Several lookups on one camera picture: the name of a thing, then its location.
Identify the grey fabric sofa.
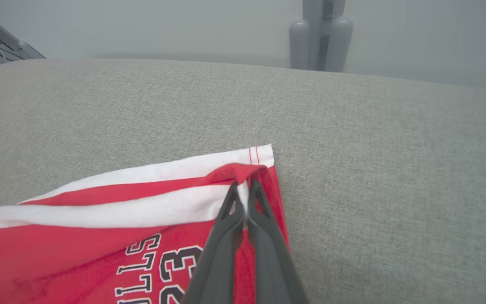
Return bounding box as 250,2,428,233
0,58,486,304

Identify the grey metal frame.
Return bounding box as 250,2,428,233
0,4,46,80

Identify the red jersey with white sleeves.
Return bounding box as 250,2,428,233
0,144,291,304

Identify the grey cylinder beside post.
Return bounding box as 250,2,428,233
289,20,310,70

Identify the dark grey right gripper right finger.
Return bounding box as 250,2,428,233
246,179,310,304

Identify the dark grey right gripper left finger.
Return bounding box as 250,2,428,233
181,182,246,304

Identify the grey metal post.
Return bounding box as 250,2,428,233
325,16,354,72

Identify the grey upright post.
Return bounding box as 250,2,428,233
302,0,347,71

